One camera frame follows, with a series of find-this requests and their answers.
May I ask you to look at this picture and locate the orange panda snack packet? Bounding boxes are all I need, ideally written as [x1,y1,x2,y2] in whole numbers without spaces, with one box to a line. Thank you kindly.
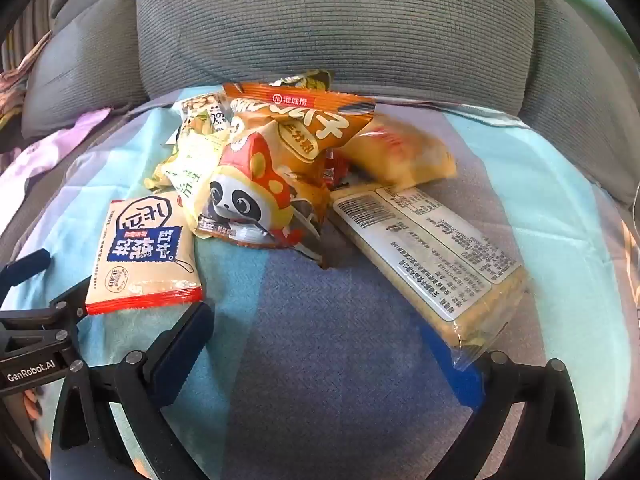
[194,119,333,268]

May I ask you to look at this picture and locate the patterned cloth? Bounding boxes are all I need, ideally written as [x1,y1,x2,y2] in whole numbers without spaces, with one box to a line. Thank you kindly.
[0,30,53,131]

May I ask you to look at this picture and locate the clear cracker pack white label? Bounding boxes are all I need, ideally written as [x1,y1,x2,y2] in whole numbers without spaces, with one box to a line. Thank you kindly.
[327,182,531,366]

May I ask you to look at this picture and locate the white nut snack packet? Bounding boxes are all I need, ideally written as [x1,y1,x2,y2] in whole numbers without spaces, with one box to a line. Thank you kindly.
[172,91,236,146]

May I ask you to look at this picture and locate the orange seed snack packet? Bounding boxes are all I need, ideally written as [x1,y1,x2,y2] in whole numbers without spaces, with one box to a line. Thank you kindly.
[222,81,377,181]

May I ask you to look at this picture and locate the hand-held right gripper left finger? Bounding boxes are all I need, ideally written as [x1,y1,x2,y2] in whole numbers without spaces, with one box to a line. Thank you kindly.
[50,301,216,480]

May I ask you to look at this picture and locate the green yellow snack packet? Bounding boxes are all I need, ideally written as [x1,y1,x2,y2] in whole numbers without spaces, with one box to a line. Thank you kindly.
[267,69,335,96]

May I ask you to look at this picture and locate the yellow rice cracker packet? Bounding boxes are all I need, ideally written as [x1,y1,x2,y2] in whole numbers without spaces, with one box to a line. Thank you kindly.
[340,112,458,192]

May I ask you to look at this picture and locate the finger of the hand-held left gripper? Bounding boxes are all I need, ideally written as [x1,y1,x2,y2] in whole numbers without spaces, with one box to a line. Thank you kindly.
[0,249,52,307]
[49,275,93,332]

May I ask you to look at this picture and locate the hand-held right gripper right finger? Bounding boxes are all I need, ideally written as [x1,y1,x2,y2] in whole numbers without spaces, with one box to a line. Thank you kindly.
[420,325,591,480]

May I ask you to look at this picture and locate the small red snack packet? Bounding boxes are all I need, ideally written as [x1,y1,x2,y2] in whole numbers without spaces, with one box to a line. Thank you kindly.
[322,150,353,188]

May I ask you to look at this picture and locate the pale yellow corn snack packet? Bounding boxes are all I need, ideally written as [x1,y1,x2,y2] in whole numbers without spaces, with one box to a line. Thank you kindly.
[144,127,233,201]

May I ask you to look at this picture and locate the blue grey printed blanket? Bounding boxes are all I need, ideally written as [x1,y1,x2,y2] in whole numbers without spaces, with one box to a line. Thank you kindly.
[0,85,640,480]

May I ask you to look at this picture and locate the white snack packet red edges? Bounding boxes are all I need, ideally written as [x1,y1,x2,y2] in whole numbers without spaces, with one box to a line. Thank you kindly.
[85,191,203,316]

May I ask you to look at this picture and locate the wide grey sofa back cushion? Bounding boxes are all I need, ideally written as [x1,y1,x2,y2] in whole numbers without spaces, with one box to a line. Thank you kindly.
[135,0,536,111]

